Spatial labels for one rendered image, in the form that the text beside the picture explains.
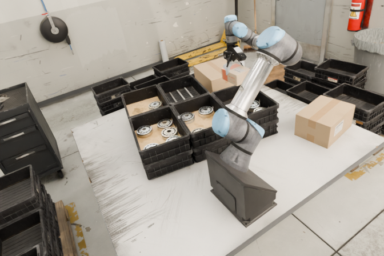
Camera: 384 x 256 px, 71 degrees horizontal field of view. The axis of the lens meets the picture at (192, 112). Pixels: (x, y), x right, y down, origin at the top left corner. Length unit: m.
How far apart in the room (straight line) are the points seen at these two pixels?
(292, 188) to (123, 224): 0.89
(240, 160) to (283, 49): 0.53
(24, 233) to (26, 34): 3.06
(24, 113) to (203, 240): 1.95
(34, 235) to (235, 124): 1.56
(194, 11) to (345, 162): 4.22
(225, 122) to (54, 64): 3.84
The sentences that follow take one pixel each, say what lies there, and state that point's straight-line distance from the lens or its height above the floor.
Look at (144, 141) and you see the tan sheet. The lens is 1.73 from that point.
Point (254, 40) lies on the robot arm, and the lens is 1.60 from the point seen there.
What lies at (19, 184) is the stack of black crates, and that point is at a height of 0.49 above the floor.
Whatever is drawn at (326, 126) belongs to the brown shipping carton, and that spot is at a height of 0.86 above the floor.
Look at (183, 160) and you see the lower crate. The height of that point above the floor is 0.76.
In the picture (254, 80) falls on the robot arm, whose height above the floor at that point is 1.30.
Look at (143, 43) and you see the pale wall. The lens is 4.98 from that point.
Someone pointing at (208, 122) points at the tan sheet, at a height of 0.83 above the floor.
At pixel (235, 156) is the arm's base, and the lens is 1.29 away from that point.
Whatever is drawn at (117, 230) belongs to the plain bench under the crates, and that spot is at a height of 0.70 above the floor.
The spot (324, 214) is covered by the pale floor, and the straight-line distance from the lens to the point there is 2.36.
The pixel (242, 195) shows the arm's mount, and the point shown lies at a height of 0.90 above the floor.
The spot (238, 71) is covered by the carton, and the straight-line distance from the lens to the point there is 1.74.
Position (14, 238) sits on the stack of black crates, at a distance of 2.27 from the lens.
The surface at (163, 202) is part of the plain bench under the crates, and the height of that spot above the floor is 0.70.
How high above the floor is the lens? 1.83
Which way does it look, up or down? 31 degrees down
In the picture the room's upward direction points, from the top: 10 degrees counter-clockwise
